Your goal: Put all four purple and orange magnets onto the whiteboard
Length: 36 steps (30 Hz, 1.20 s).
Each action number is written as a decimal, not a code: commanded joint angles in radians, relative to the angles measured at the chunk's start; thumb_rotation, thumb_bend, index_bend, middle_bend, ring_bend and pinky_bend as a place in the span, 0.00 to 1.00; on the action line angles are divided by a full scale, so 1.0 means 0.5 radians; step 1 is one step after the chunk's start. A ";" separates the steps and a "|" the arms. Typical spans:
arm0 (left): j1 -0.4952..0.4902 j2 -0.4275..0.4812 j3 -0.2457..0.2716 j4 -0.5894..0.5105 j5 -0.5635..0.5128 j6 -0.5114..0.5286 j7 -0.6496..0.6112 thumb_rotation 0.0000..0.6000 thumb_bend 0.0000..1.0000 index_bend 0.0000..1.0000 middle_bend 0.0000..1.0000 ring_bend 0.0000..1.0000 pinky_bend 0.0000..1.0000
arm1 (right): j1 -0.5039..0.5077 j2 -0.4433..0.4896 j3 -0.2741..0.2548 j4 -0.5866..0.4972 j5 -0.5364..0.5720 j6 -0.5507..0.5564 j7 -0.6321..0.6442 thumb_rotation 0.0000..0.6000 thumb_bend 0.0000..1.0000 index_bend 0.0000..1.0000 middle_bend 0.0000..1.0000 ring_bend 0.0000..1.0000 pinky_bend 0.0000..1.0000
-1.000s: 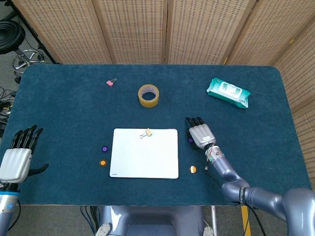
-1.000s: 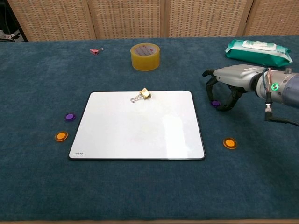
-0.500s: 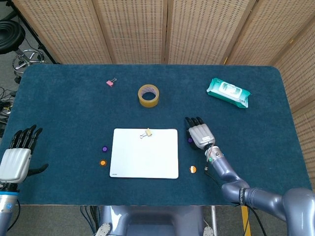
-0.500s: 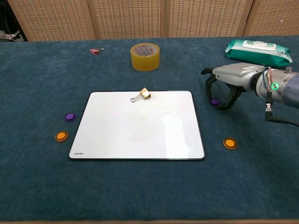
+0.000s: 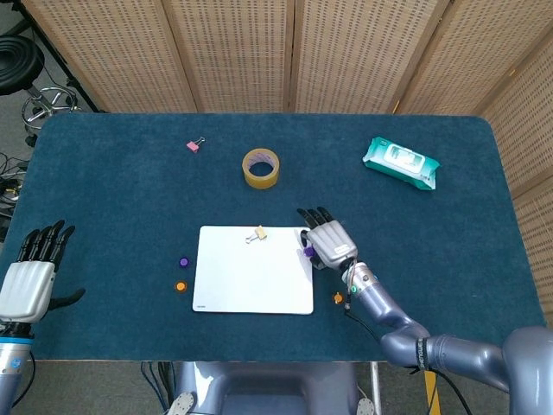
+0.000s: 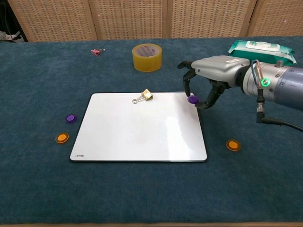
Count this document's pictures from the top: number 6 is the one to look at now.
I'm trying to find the woven wicker screen panel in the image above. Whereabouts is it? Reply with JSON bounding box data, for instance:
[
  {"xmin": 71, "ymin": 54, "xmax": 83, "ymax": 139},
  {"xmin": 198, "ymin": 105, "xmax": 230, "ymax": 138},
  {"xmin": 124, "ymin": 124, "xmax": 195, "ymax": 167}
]
[
  {"xmin": 167, "ymin": 0, "xmax": 258, "ymax": 39},
  {"xmin": 89, "ymin": 0, "xmax": 169, "ymax": 40},
  {"xmin": 246, "ymin": 0, "xmax": 303, "ymax": 37},
  {"xmin": 7, "ymin": 0, "xmax": 98, "ymax": 43}
]

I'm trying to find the orange round magnet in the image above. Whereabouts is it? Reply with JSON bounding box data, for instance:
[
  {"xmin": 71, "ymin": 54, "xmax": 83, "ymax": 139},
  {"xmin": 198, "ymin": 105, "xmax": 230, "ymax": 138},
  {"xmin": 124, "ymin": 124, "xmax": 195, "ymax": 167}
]
[
  {"xmin": 225, "ymin": 139, "xmax": 242, "ymax": 151},
  {"xmin": 55, "ymin": 132, "xmax": 70, "ymax": 144}
]

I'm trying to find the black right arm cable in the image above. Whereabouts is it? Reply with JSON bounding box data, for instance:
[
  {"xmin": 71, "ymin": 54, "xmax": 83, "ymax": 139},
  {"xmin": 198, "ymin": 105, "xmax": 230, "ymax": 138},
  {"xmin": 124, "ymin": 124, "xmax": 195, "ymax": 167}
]
[{"xmin": 255, "ymin": 87, "xmax": 303, "ymax": 132}]

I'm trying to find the white magnetic board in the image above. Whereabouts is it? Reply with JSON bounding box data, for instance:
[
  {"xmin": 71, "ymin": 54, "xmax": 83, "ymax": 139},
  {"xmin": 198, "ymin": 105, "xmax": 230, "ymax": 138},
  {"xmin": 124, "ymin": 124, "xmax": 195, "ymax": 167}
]
[{"xmin": 69, "ymin": 91, "xmax": 208, "ymax": 163}]

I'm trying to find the green wet wipes pack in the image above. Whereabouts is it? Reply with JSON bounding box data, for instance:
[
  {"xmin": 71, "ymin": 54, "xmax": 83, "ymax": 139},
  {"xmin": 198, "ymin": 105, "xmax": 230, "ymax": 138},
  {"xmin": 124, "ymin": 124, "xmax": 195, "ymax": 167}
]
[{"xmin": 227, "ymin": 39, "xmax": 297, "ymax": 66}]

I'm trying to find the blue felt table mat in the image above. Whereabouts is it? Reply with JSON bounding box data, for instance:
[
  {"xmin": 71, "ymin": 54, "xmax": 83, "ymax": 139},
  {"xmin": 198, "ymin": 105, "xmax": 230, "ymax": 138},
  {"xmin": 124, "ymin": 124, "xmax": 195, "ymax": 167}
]
[{"xmin": 0, "ymin": 35, "xmax": 303, "ymax": 225}]

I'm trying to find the yellow packing tape roll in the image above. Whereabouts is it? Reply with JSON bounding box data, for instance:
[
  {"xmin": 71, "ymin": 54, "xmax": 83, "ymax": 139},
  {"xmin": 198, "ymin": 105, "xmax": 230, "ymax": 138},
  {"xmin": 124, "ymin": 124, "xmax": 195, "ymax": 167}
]
[{"xmin": 132, "ymin": 43, "xmax": 163, "ymax": 72}]

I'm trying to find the gold binder clip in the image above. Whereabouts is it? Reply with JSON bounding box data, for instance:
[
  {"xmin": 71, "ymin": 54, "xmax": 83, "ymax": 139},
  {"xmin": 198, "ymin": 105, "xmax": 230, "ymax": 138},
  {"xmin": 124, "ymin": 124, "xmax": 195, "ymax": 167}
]
[{"xmin": 132, "ymin": 88, "xmax": 154, "ymax": 105}]

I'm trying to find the pink binder clip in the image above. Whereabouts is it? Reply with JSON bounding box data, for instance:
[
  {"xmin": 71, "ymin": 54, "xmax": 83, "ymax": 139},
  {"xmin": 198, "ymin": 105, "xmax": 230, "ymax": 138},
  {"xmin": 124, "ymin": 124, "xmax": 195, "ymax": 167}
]
[{"xmin": 90, "ymin": 48, "xmax": 106, "ymax": 57}]

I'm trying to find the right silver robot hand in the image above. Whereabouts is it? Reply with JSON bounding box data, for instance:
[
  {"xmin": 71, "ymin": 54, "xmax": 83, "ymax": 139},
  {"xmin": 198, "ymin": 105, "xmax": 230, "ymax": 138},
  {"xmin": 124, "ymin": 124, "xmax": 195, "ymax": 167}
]
[{"xmin": 177, "ymin": 55, "xmax": 251, "ymax": 110}]

